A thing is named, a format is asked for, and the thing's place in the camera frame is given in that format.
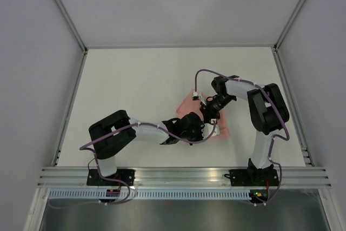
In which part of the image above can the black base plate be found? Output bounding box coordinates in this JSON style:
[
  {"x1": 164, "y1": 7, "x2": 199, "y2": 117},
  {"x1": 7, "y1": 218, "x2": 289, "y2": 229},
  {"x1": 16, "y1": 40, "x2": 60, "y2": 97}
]
[
  {"x1": 86, "y1": 169, "x2": 135, "y2": 187},
  {"x1": 224, "y1": 169, "x2": 279, "y2": 187}
]

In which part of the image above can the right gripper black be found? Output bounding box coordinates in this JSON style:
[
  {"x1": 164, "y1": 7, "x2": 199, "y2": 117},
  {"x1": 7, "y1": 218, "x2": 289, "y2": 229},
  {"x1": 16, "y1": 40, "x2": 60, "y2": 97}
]
[{"x1": 199, "y1": 94, "x2": 235, "y2": 127}]

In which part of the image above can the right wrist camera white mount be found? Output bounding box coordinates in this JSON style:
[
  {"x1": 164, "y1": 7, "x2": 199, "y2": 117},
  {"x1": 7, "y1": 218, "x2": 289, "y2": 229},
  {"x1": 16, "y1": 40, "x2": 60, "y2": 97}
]
[{"x1": 192, "y1": 91, "x2": 205, "y2": 103}]

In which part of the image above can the aluminium frame post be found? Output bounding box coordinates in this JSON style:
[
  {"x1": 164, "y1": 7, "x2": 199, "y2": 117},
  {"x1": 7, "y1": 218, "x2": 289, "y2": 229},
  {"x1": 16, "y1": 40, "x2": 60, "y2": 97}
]
[
  {"x1": 272, "y1": 0, "x2": 308, "y2": 52},
  {"x1": 36, "y1": 0, "x2": 89, "y2": 53}
]

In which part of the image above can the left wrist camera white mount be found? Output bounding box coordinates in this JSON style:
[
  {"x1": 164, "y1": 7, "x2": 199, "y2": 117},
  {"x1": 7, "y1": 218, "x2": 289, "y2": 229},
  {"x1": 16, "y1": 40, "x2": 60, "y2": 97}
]
[{"x1": 202, "y1": 118, "x2": 220, "y2": 139}]

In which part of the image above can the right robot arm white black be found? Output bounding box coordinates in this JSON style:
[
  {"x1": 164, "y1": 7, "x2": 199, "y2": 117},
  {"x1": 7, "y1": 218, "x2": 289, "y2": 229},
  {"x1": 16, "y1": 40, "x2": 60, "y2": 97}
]
[{"x1": 199, "y1": 76, "x2": 290, "y2": 187}]

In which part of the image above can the aluminium mounting rail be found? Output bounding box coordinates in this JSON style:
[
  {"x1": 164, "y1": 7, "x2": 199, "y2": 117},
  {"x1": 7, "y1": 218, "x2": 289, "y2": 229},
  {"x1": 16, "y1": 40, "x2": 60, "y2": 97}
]
[{"x1": 37, "y1": 147, "x2": 332, "y2": 188}]

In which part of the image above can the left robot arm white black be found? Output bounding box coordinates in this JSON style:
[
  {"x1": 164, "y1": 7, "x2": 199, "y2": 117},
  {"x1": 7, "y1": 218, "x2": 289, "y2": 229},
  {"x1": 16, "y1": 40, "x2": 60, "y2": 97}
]
[{"x1": 89, "y1": 110, "x2": 204, "y2": 186}]

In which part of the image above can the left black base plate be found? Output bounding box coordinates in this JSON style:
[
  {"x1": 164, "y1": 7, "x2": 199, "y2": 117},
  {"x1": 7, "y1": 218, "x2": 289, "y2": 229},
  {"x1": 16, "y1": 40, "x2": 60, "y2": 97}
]
[{"x1": 86, "y1": 169, "x2": 135, "y2": 187}]

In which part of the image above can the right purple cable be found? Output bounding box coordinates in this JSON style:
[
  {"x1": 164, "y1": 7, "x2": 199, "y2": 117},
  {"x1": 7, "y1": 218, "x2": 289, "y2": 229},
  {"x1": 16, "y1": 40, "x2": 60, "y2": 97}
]
[{"x1": 194, "y1": 69, "x2": 290, "y2": 207}]

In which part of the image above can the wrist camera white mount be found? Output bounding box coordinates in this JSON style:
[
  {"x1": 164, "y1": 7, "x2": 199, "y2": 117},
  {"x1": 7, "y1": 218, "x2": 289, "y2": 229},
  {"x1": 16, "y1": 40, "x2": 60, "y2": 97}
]
[
  {"x1": 202, "y1": 118, "x2": 220, "y2": 139},
  {"x1": 192, "y1": 91, "x2": 205, "y2": 103}
]

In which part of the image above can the left aluminium frame post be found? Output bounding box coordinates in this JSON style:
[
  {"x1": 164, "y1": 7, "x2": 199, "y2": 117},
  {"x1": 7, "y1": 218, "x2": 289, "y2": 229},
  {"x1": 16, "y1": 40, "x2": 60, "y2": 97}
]
[{"x1": 36, "y1": 0, "x2": 89, "y2": 53}]

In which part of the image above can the white slotted cable duct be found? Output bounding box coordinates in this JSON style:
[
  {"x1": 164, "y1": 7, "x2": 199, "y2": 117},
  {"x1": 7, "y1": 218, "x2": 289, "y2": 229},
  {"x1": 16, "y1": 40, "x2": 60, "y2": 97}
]
[{"x1": 49, "y1": 189, "x2": 250, "y2": 200}]

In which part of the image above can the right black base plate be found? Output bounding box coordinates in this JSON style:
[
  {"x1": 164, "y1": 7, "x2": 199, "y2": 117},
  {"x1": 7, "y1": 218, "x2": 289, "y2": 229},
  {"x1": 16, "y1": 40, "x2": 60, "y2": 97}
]
[{"x1": 224, "y1": 169, "x2": 279, "y2": 187}]

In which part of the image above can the right aluminium frame post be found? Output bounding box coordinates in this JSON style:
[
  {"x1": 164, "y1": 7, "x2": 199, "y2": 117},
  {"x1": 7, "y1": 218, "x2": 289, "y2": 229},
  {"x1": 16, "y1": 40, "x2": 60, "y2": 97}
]
[{"x1": 272, "y1": 0, "x2": 308, "y2": 52}]

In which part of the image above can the pink cloth napkin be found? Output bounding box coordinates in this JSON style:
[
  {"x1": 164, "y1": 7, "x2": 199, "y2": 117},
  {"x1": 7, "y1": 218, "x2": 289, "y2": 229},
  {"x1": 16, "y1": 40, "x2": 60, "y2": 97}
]
[{"x1": 176, "y1": 88, "x2": 230, "y2": 139}]

